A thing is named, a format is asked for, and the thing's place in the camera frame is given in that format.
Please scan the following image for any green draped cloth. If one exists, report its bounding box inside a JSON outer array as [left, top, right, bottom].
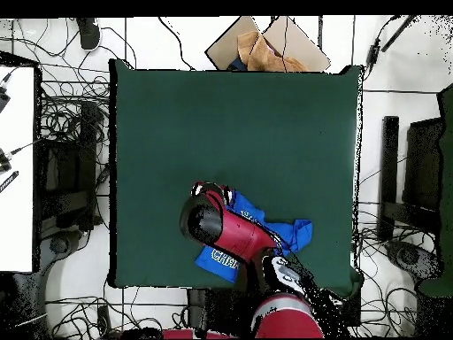
[[417, 84, 453, 298]]

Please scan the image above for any white desk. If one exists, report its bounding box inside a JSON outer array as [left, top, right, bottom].
[[0, 65, 36, 274]]

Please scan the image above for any long black cable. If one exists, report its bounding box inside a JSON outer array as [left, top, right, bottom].
[[157, 16, 195, 71]]

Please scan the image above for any dark green table cloth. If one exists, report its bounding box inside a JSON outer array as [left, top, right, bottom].
[[108, 58, 365, 298]]

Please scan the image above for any black power adapter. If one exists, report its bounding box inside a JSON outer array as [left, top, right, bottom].
[[365, 37, 382, 69]]

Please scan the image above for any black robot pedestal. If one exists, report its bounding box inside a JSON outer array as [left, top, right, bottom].
[[186, 287, 257, 337]]

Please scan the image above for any person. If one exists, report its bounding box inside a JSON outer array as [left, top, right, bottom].
[[75, 17, 103, 51]]

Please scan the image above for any black cable tangle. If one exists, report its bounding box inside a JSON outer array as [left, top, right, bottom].
[[339, 212, 418, 338], [45, 293, 187, 340], [35, 17, 137, 121]]

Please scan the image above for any blue printed t-shirt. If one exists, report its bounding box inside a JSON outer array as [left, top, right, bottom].
[[194, 190, 314, 284]]

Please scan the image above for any tan towel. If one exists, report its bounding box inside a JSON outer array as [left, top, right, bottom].
[[236, 30, 309, 73]]

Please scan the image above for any black striped bar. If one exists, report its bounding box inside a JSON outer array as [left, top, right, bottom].
[[0, 170, 19, 194]]

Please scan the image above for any thin black rod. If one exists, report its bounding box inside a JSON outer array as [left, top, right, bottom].
[[380, 14, 419, 53]]

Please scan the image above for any brown cardboard box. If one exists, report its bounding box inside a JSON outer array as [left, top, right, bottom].
[[204, 15, 332, 73]]

